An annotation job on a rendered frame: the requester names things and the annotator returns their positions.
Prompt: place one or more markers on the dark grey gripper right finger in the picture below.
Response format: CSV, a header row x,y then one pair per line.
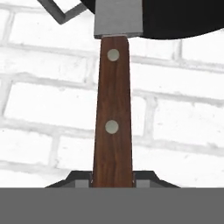
x,y
145,178

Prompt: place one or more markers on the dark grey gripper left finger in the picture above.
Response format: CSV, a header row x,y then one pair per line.
x,y
78,178

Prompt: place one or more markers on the black pot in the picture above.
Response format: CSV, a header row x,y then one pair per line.
x,y
180,17

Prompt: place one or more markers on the grey metal angled bracket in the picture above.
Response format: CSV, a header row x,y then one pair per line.
x,y
59,13

